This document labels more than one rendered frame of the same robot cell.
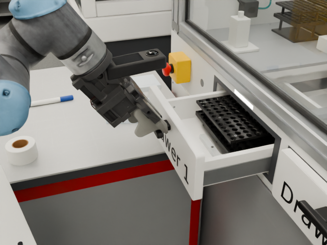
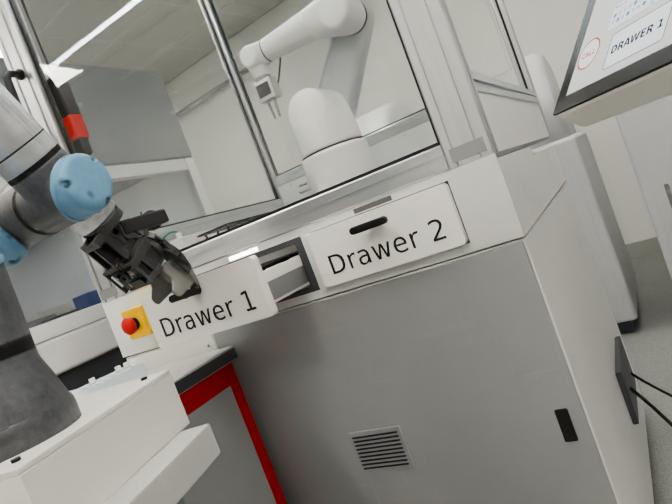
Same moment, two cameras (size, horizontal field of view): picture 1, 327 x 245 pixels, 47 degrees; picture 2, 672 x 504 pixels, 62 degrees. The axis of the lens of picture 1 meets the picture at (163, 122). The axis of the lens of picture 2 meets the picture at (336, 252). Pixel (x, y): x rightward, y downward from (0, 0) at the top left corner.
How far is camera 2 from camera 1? 68 cm
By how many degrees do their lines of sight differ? 50
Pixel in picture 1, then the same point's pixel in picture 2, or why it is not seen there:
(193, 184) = (263, 294)
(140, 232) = not seen: outside the picture
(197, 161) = (254, 261)
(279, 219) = (347, 311)
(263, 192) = (318, 309)
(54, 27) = not seen: hidden behind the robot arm
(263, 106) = (267, 230)
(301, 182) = (340, 234)
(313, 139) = (323, 199)
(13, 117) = (104, 182)
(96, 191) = not seen: hidden behind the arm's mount
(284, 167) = (319, 244)
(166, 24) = (69, 351)
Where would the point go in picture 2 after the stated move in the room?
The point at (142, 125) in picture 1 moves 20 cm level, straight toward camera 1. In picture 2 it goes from (176, 280) to (244, 254)
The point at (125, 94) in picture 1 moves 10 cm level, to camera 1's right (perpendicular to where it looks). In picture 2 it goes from (148, 242) to (199, 226)
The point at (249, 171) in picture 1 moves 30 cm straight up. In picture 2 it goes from (295, 282) to (239, 135)
